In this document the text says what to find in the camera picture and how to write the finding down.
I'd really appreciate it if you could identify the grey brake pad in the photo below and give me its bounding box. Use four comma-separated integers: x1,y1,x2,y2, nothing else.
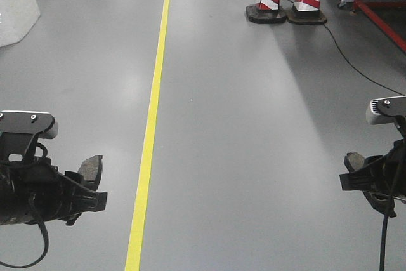
78,155,103,191
344,152,365,173

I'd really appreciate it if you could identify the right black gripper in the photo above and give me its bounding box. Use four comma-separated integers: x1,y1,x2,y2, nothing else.
339,140,405,218

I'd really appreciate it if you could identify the right red white traffic cone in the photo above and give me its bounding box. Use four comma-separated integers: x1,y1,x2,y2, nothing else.
286,0,327,25

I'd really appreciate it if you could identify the black floor cable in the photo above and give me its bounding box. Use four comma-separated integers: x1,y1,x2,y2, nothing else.
240,0,406,96

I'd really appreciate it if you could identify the right black cable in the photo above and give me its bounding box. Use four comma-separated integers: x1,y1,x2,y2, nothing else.
379,143,406,271

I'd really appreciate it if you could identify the white panel board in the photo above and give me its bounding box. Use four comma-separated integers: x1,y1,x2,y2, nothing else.
1,0,40,46

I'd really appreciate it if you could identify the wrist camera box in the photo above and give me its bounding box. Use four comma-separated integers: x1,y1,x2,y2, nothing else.
366,96,405,125
1,110,58,139

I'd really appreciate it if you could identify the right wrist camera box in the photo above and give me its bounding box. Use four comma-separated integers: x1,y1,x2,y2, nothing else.
366,96,405,125

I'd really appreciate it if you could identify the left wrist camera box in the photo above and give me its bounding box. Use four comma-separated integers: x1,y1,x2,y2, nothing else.
1,110,58,139

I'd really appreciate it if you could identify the left red white traffic cone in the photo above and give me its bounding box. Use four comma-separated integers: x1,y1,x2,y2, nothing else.
246,0,287,24

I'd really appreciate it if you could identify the red white traffic cone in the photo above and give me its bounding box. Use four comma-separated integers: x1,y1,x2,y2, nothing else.
246,0,287,24
286,0,327,25

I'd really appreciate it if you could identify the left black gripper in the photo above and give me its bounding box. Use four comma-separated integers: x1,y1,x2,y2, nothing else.
1,161,108,225

